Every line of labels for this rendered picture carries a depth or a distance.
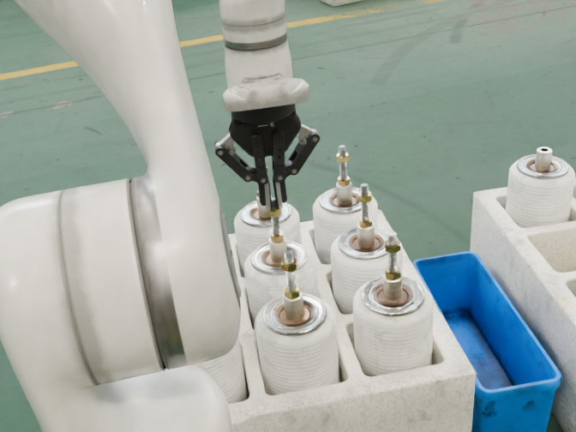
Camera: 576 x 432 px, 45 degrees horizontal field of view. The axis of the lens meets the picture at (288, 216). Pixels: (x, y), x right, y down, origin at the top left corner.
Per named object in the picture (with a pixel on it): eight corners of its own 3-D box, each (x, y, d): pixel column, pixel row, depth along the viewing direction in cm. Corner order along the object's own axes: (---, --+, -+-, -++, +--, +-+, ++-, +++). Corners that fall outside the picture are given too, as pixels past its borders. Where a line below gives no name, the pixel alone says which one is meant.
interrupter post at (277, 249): (267, 264, 92) (265, 243, 90) (273, 254, 94) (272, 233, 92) (285, 266, 91) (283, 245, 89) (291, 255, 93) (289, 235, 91)
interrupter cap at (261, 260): (242, 273, 91) (241, 268, 90) (263, 241, 97) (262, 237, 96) (297, 280, 88) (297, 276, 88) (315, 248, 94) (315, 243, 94)
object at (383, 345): (387, 445, 87) (386, 333, 78) (343, 399, 95) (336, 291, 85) (446, 411, 91) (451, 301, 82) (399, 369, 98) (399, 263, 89)
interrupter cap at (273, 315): (286, 347, 78) (285, 343, 77) (250, 314, 83) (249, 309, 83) (340, 319, 81) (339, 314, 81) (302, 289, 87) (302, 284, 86)
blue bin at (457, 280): (555, 446, 94) (567, 380, 87) (476, 460, 93) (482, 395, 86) (471, 308, 119) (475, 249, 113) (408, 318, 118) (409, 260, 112)
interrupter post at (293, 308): (292, 326, 81) (290, 303, 79) (280, 315, 83) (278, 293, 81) (309, 317, 82) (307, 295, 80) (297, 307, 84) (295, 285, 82)
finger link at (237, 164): (218, 136, 84) (255, 164, 86) (208, 147, 84) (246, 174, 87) (219, 146, 81) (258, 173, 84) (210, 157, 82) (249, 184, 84)
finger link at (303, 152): (315, 133, 82) (283, 170, 84) (326, 141, 83) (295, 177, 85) (310, 123, 85) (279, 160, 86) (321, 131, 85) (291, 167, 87)
